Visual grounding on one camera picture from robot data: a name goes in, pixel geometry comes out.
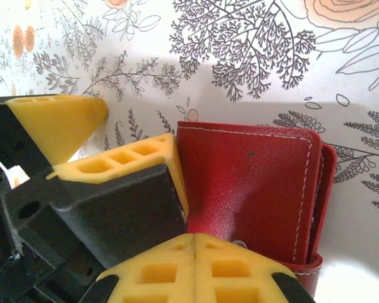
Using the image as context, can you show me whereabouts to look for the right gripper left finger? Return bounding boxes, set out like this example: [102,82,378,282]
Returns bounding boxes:
[94,232,196,303]

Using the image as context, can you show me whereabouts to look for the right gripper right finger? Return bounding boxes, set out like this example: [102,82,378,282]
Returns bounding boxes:
[194,232,316,303]

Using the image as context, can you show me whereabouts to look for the red leather card holder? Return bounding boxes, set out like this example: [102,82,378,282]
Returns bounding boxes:
[176,121,339,303]

